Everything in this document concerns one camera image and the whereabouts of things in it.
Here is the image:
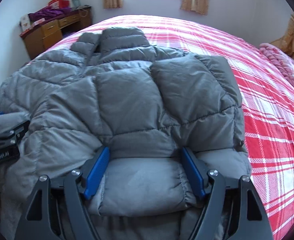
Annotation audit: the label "purple clothes on desk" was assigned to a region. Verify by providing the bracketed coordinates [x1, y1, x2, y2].
[28, 6, 72, 22]

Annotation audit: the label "red box on desk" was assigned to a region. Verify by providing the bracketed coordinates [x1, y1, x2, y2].
[48, 0, 70, 9]

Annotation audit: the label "white box on desk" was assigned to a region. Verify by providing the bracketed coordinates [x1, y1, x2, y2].
[20, 14, 31, 32]

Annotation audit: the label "red plaid bed sheet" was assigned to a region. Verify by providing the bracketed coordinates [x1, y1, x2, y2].
[0, 14, 294, 240]

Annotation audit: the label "wooden desk with drawers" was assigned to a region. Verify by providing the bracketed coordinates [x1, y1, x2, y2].
[20, 6, 93, 60]

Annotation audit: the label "grey puffer jacket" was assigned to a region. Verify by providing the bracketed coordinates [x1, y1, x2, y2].
[0, 28, 251, 239]

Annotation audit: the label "pink folded blanket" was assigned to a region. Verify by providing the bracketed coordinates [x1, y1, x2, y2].
[259, 43, 294, 87]

